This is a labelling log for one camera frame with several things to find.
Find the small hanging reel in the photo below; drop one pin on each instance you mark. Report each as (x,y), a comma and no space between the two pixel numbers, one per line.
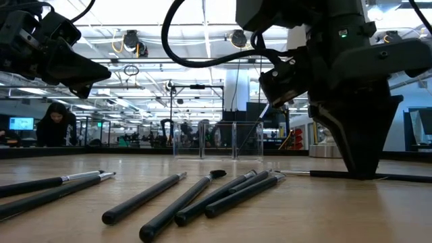
(169,86)

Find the distant black rig frame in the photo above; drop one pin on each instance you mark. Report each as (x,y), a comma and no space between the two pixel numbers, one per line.
(197,86)

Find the black makeup brush fluffy head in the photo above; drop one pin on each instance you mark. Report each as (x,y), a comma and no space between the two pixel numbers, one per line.
(179,209)

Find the red containers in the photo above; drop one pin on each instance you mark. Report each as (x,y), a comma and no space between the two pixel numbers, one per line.
(298,138)

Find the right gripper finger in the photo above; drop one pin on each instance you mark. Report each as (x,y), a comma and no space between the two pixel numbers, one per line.
(329,125)
(371,128)

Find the dark cabinet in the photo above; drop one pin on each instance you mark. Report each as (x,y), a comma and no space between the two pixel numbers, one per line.
(280,119)

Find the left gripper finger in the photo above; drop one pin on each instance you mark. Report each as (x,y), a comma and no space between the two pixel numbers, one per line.
(85,91)
(74,65)

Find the clear acrylic three-compartment organizer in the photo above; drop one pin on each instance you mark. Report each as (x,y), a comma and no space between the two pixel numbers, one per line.
(189,148)

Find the grey patterned sheet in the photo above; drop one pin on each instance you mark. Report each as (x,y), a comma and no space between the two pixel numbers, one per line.
(420,128)

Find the monitor with blue screen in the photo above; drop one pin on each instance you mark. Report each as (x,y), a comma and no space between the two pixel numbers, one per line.
(21,123)

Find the person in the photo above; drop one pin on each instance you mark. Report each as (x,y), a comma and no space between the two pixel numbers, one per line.
(54,131)

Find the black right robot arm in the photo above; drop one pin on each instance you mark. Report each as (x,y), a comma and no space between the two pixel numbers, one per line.
(297,13)

